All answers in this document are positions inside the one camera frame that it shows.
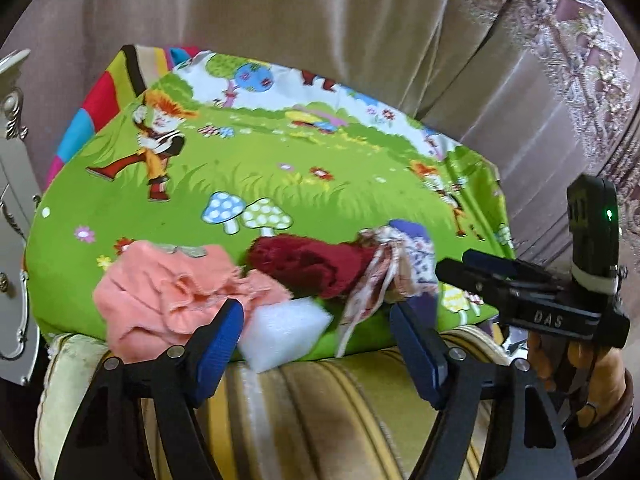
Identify green printed blanket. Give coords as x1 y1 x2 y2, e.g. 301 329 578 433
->
25 50 516 361

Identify beige striped cushion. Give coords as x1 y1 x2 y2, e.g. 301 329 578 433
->
35 325 511 480

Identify pink cloth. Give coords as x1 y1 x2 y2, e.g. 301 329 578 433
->
93 241 291 365

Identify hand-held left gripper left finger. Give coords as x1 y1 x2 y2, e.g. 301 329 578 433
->
52 299 246 480

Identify beige curtain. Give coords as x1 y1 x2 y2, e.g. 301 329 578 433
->
0 0 601 261

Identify person's right forearm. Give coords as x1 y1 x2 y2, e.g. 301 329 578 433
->
565 390 636 466

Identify white cabinet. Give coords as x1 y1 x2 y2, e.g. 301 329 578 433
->
0 50 43 386

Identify white foam block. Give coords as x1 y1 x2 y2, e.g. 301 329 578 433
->
237 296 333 373

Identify patterned lace curtain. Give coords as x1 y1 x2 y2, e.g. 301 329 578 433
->
450 0 640 271

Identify patterned beige scarf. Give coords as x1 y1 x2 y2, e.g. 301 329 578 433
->
335 227 426 356

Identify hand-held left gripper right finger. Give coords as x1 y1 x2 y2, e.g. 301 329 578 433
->
389 302 576 480

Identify multicoloured striped blanket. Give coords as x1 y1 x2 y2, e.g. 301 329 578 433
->
47 45 201 191

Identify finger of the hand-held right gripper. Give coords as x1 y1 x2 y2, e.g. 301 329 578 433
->
435 259 561 311
462 249 561 286

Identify person's right hand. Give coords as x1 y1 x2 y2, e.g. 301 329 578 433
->
527 332 628 421

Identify purple patterned knitted sock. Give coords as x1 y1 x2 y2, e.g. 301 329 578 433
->
387 219 441 331

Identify dark red knitted cloth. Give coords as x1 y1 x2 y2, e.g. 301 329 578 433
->
248 234 381 301

